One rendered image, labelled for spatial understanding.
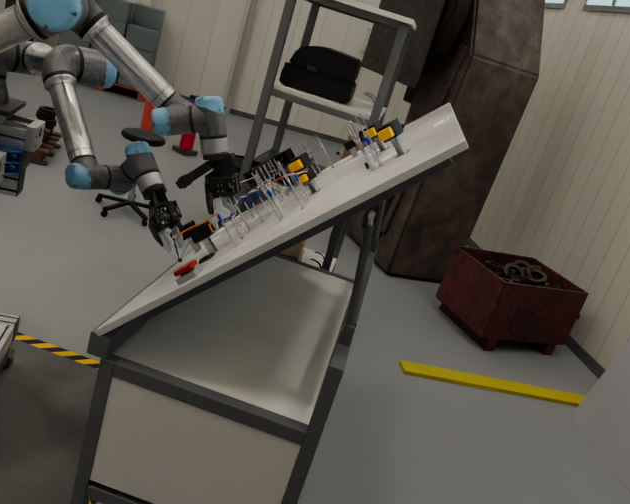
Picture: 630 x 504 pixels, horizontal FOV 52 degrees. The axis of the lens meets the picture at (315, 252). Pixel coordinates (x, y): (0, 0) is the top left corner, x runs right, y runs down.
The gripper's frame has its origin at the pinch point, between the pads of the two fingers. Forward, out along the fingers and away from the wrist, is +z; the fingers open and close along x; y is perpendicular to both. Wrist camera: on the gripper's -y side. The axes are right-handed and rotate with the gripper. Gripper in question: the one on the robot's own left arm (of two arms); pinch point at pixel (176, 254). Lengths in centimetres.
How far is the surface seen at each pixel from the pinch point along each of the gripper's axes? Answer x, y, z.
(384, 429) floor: 100, -116, 88
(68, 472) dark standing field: -42, -84, 45
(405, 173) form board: 32, 72, 15
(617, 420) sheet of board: 231, -103, 139
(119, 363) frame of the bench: -26.9, 7.5, 25.1
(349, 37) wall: 558, -581, -399
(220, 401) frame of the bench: -8.4, 16.5, 44.2
